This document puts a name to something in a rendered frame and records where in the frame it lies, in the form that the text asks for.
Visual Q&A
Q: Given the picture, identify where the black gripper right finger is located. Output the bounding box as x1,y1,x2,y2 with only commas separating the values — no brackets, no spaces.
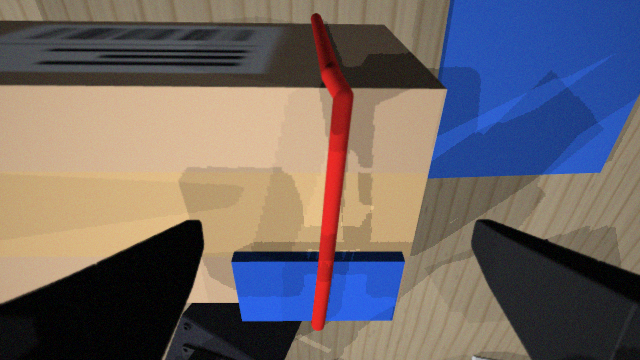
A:
471,219,640,360

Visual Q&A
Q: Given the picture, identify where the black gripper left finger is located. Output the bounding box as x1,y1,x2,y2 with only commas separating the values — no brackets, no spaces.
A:
0,220,204,360

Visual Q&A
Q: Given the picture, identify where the tan cardboard box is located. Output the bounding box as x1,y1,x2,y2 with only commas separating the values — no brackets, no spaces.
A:
0,20,447,303

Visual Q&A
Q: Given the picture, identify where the red strap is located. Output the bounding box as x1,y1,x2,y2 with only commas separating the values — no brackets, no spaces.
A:
311,13,354,331

